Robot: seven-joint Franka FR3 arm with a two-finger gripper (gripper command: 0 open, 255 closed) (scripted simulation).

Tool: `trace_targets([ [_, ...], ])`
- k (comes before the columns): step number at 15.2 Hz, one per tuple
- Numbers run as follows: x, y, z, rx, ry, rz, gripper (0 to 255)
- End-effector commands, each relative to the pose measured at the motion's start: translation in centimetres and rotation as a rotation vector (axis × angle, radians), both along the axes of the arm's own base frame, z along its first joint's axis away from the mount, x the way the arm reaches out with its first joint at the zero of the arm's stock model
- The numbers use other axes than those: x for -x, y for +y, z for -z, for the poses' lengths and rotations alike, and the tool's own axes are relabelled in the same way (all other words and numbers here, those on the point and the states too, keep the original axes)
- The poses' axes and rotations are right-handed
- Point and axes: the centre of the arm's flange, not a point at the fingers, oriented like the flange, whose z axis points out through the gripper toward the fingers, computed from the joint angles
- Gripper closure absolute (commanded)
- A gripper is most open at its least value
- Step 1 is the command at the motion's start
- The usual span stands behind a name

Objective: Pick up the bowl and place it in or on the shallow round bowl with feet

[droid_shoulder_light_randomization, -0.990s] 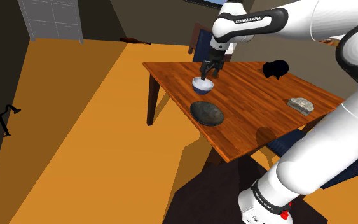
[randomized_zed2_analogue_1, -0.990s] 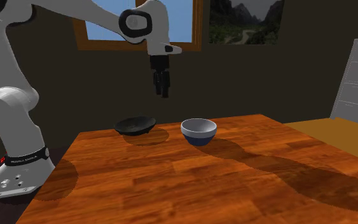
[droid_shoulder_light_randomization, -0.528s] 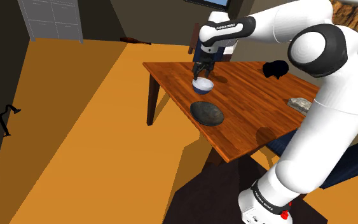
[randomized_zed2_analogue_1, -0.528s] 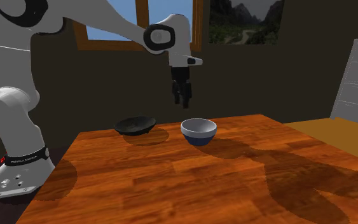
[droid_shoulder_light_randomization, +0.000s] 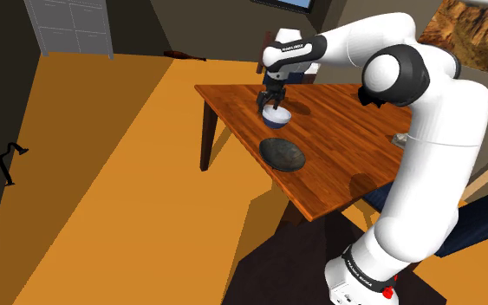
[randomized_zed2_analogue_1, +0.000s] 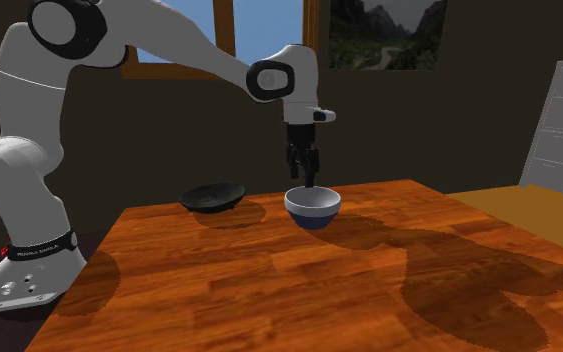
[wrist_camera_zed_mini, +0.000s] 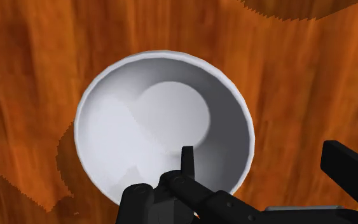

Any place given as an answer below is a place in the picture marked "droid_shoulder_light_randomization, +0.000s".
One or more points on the small grey object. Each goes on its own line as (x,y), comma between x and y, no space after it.
(399,140)

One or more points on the dark grey plate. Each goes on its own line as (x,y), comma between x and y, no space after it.
(282,154)

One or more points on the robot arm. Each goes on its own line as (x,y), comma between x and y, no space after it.
(438,139)

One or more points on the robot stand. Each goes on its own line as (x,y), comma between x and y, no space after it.
(290,270)

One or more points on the black bent lamp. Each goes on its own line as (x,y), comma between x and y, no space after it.
(3,162)

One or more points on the brown landscape wall picture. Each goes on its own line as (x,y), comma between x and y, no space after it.
(471,29)

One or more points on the window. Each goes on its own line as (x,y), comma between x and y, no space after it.
(286,3)

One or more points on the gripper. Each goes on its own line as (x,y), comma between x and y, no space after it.
(276,85)

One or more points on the brown wooden table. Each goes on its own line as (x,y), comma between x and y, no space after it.
(336,126)

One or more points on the blue bowl with white inside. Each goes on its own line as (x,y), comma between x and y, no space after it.
(276,120)

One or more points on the dark brown flat object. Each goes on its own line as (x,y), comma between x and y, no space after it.
(184,55)

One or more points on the white cabinet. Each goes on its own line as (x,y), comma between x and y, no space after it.
(70,25)

